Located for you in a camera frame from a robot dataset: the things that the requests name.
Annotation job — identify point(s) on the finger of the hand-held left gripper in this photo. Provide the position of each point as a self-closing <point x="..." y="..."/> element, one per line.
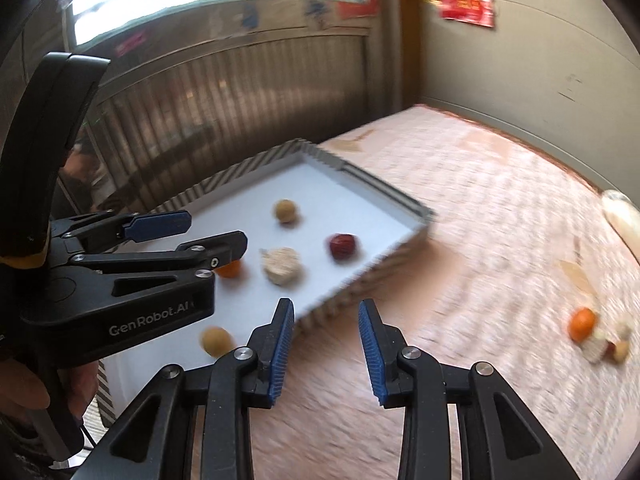
<point x="160" y="223"/>
<point x="215" y="250"/>

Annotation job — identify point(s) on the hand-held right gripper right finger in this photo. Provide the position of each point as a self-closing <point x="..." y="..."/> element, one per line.
<point x="372" y="355"/>

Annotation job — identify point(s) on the striped cardboard box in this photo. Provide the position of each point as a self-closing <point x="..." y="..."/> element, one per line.
<point x="350" y="200"/>

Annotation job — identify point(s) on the longan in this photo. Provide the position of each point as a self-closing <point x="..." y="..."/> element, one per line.
<point x="621" y="351"/>
<point x="285" y="210"/>
<point x="216" y="341"/>

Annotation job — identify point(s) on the orange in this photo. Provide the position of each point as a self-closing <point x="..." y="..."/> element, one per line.
<point x="582" y="324"/>
<point x="230" y="270"/>

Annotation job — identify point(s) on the pink quilted bedspread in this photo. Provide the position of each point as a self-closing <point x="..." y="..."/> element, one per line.
<point x="475" y="260"/>

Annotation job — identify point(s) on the wooden slatted panel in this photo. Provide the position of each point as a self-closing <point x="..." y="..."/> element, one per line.
<point x="225" y="90"/>

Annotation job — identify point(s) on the white yam chunk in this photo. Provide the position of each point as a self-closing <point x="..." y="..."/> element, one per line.
<point x="281" y="265"/>

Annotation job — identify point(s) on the person's left hand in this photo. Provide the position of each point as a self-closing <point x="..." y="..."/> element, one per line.
<point x="25" y="385"/>

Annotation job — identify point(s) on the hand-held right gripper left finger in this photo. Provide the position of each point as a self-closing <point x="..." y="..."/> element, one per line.
<point x="280" y="355"/>

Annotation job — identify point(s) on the red date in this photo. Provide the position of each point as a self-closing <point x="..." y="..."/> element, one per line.
<point x="342" y="246"/>
<point x="611" y="348"/>

